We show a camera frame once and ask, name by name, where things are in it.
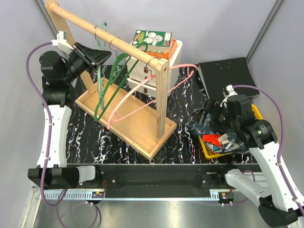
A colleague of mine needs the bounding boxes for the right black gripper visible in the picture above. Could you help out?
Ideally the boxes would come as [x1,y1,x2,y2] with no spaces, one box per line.
[192,98,239,133]

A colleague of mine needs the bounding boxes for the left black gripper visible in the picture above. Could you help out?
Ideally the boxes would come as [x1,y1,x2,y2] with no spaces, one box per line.
[62,42,112,83]

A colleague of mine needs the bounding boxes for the light green hanger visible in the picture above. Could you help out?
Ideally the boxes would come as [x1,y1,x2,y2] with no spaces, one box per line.
[95,35,105,109]

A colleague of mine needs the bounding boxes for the dark grey patterned shorts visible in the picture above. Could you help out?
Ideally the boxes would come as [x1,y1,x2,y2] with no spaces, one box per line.
[188,108,249,154]

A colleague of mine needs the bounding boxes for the patterned blue orange shorts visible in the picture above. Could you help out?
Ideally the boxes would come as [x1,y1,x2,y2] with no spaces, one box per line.
[205,141,240,153]

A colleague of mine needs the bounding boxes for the dark green hanger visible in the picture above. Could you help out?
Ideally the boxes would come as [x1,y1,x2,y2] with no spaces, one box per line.
[94,37,149,122]

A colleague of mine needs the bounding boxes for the pink hanger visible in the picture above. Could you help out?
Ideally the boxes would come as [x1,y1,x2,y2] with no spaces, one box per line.
[106,57,199,130]

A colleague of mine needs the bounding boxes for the wooden clothes rack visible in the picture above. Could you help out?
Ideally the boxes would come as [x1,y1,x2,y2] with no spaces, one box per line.
[45,0,176,160]

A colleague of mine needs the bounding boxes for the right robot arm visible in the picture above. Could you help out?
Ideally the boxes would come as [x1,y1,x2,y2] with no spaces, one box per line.
[204,95,304,228]

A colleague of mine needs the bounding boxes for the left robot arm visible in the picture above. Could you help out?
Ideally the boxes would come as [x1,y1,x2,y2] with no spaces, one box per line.
[28,42,112,190]

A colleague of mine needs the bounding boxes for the yellow plastic tray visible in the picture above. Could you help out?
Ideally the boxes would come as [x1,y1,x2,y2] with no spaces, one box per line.
[198,104,263,159]

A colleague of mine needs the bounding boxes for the white drawer unit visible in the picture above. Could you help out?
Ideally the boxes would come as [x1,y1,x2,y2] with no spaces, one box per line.
[127,40,182,97]

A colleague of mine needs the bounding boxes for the green book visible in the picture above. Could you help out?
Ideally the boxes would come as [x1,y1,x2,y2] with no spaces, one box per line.
[131,30,172,52]

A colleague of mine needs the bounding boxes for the orange book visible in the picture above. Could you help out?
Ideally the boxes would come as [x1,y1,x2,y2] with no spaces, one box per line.
[144,38,178,60]

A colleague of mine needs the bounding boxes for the black marbled mat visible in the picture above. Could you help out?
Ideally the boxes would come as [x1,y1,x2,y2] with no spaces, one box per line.
[66,73,256,164]

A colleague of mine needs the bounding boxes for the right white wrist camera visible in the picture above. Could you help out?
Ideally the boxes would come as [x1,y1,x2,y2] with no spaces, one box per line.
[220,85,238,108]

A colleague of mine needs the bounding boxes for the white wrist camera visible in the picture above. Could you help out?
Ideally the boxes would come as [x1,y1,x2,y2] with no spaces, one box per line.
[220,85,238,108]
[51,31,74,54]

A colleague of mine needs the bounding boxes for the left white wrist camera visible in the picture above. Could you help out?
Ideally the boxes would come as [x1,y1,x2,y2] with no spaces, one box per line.
[51,31,74,54]

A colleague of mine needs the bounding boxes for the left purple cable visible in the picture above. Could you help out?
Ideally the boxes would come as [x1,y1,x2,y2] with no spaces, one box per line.
[25,41,100,228]

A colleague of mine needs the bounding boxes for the purple cable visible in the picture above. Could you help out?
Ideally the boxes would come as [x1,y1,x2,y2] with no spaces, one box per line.
[25,41,100,228]
[229,85,304,207]

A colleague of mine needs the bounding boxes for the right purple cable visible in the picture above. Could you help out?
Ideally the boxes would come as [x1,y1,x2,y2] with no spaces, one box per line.
[229,85,304,207]

